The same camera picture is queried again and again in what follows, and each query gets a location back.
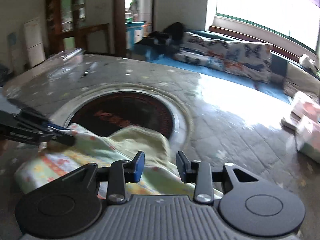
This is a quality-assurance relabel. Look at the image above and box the floral patterned green garment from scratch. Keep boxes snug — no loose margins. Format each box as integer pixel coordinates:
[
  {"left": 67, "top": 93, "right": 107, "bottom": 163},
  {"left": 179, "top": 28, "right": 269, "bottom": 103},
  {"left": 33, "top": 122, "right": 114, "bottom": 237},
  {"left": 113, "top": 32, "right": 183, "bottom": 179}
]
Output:
[{"left": 15, "top": 124, "right": 195, "bottom": 197}]

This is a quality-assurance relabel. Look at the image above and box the wooden cabinet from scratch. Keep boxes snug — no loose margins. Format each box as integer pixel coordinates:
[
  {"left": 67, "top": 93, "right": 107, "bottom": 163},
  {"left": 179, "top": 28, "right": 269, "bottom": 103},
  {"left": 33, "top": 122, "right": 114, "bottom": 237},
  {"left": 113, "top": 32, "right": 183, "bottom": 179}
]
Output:
[{"left": 45, "top": 0, "right": 111, "bottom": 55}]

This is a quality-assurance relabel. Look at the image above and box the white refrigerator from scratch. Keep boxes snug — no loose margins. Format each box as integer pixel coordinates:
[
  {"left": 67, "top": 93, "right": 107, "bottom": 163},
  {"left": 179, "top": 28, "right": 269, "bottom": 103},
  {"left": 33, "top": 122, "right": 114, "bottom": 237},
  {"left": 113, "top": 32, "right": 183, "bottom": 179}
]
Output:
[{"left": 24, "top": 17, "right": 46, "bottom": 68}]

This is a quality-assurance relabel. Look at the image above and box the clear plastic bag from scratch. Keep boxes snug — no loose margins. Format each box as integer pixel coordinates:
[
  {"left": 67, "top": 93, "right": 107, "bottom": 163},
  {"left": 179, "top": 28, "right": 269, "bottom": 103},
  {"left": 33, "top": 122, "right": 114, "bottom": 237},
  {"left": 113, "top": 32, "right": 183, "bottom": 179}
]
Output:
[{"left": 41, "top": 48, "right": 84, "bottom": 71}]

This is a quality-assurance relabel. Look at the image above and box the pink white tissue pack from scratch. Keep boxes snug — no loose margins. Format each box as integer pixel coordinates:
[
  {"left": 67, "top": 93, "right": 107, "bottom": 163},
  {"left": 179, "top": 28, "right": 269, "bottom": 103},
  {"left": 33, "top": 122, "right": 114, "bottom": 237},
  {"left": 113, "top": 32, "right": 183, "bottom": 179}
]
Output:
[{"left": 281, "top": 91, "right": 319, "bottom": 163}]

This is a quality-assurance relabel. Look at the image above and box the black clothes pile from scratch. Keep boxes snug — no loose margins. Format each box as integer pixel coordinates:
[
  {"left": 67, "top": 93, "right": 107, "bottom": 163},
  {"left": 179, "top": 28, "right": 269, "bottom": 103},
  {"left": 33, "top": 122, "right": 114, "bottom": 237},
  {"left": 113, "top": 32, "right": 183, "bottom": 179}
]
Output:
[{"left": 131, "top": 22, "right": 185, "bottom": 62}]

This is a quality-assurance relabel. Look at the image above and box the grey folded blanket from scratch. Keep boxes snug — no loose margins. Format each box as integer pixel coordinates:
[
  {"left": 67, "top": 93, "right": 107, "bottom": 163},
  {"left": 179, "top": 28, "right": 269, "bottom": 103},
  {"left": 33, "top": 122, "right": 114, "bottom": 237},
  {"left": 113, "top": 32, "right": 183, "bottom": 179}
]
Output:
[{"left": 283, "top": 62, "right": 319, "bottom": 103}]

